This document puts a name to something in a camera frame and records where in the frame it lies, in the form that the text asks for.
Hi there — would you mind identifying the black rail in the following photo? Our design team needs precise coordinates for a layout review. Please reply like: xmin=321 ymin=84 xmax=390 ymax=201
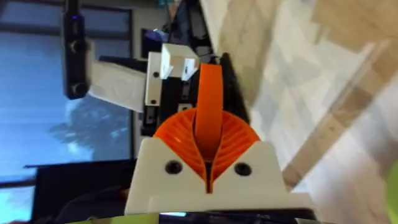
xmin=169 ymin=0 xmax=251 ymax=126

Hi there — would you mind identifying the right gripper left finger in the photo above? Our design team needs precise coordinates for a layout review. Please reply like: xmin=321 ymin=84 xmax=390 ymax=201
xmin=124 ymin=63 xmax=210 ymax=215

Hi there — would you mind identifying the black monitor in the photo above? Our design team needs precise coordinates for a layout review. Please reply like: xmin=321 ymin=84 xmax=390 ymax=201
xmin=30 ymin=159 xmax=138 ymax=223

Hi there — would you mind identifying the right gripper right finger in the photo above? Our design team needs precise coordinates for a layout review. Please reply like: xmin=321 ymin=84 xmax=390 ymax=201
xmin=208 ymin=63 xmax=292 ymax=195

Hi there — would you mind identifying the light green object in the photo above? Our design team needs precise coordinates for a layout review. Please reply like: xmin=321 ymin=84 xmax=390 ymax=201
xmin=385 ymin=160 xmax=398 ymax=224

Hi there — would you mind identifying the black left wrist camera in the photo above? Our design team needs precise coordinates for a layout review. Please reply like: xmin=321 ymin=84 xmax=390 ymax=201
xmin=61 ymin=0 xmax=92 ymax=101

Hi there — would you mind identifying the window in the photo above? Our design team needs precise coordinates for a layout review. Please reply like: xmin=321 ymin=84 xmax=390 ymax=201
xmin=0 ymin=0 xmax=135 ymax=187

